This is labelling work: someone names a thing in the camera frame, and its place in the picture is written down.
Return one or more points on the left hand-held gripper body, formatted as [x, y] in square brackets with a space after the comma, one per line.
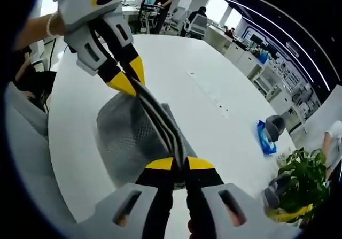
[80, 6]

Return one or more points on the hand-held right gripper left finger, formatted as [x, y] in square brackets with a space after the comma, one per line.
[157, 196]

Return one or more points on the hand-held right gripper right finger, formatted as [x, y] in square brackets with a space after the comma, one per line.
[203, 196]

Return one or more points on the grey towel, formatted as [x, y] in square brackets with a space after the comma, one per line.
[120, 137]

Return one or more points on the person's right hand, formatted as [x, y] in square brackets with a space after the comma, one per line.
[190, 226]

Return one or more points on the person's dark clothing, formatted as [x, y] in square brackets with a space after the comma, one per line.
[32, 81]

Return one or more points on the blue wipes packet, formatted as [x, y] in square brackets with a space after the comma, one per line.
[265, 140]

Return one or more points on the yellow bottle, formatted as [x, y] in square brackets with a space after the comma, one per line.
[288, 215]

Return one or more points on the green potted plant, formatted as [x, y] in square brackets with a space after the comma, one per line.
[304, 183]

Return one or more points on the light grey chair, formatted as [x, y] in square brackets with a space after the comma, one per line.
[24, 148]

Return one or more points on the white cabinet row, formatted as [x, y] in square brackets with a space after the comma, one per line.
[267, 70]

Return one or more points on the blue water jug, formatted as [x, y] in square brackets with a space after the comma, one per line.
[263, 56]

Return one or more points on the ceiling light strip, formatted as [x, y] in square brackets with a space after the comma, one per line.
[283, 29]

